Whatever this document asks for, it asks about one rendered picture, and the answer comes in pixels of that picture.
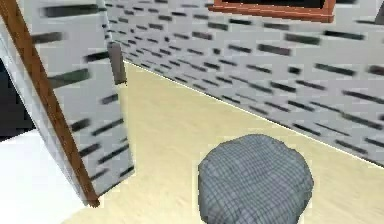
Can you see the grey checked floor cushion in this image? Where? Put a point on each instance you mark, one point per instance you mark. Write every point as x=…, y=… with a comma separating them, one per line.
x=255, y=181

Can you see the brown wooden door frame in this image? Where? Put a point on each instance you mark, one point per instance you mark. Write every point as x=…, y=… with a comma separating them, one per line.
x=46, y=100

